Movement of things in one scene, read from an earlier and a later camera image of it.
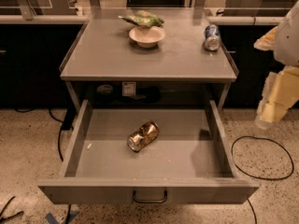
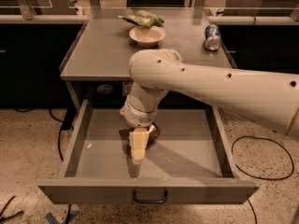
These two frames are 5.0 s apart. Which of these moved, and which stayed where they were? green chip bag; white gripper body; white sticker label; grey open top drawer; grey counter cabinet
Moved: white gripper body
Stayed: green chip bag; grey counter cabinet; white sticker label; grey open top drawer
